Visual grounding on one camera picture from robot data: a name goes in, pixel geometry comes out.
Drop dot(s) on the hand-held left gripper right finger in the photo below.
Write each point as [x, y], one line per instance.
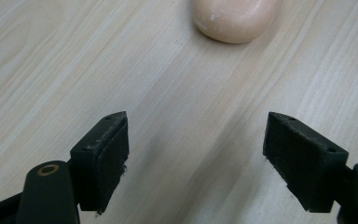
[304, 165]

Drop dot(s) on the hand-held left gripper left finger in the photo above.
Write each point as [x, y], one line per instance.
[101, 161]

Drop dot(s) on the pale pink soap bar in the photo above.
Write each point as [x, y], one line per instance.
[234, 18]

